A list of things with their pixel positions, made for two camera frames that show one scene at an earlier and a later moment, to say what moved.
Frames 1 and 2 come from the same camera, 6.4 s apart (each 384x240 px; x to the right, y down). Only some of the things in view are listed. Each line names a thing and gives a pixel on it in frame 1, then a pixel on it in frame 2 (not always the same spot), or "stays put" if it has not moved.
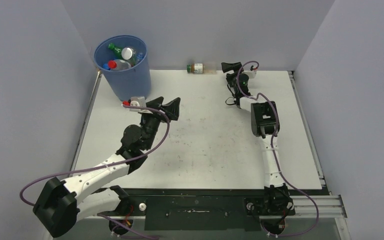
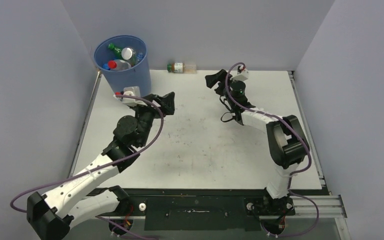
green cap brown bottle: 201,68 to 182,67
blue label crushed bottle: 139,57 stays put
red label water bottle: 119,64 stays put
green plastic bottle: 117,50 stays put
